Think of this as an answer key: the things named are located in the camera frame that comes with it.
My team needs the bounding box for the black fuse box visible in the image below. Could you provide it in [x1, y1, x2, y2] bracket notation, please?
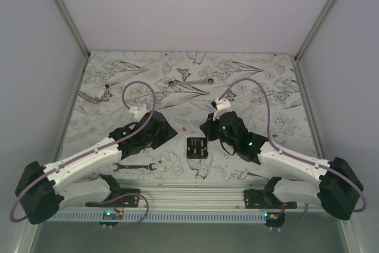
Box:
[186, 137, 208, 159]

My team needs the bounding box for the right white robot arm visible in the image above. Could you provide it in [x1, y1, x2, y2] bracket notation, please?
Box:
[200, 111, 364, 220]

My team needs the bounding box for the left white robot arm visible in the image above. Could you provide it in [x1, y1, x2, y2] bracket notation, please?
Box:
[9, 111, 178, 225]

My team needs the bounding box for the black open-end wrench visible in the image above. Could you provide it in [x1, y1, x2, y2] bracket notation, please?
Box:
[114, 163, 157, 171]

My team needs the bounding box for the silver ratchet wrench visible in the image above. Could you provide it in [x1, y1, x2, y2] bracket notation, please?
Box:
[168, 78, 214, 86]

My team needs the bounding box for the floral patterned table mat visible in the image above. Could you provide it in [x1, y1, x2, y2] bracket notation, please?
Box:
[60, 51, 317, 181]

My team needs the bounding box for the silver metal clamp tool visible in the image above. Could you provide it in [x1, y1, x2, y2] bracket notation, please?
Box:
[78, 91, 102, 104]

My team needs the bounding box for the left controller board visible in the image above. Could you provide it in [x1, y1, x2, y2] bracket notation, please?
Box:
[99, 210, 123, 229]

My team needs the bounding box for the controller board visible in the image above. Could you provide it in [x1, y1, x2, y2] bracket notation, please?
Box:
[99, 210, 123, 229]
[264, 212, 286, 231]

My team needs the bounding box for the right controller board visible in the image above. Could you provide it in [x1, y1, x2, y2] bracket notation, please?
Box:
[264, 212, 286, 231]

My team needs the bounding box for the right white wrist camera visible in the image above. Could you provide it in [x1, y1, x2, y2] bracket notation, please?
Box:
[211, 98, 231, 121]

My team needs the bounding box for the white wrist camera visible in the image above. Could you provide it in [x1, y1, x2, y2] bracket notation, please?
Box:
[128, 104, 149, 121]
[211, 98, 231, 121]

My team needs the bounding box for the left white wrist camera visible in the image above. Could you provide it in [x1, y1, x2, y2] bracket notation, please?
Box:
[128, 104, 149, 121]

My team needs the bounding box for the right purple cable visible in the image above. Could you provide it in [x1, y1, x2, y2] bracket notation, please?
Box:
[219, 78, 368, 232]

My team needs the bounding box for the purple cable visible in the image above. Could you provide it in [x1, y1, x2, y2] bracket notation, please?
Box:
[219, 78, 368, 232]
[10, 81, 158, 230]

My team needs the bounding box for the aluminium rail frame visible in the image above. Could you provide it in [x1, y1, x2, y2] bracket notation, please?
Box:
[53, 175, 322, 210]

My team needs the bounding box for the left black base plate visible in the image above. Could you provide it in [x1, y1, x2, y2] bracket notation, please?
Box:
[85, 188, 140, 208]

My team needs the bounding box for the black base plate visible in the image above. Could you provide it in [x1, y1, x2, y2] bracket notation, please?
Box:
[243, 189, 297, 210]
[85, 188, 140, 208]

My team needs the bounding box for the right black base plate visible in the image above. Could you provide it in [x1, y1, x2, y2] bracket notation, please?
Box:
[243, 189, 297, 210]

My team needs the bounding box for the white slotted cable duct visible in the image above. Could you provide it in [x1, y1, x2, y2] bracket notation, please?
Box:
[49, 210, 265, 224]

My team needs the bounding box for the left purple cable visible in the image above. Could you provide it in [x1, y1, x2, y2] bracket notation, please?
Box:
[10, 81, 158, 230]

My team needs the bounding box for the left aluminium corner post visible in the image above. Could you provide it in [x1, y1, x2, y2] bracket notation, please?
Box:
[53, 0, 91, 58]

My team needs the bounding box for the aluminium corner post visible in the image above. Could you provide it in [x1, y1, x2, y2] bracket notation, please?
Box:
[53, 0, 91, 58]
[294, 0, 337, 61]

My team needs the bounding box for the right aluminium corner post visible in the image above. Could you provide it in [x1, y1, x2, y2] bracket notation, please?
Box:
[294, 0, 337, 61]

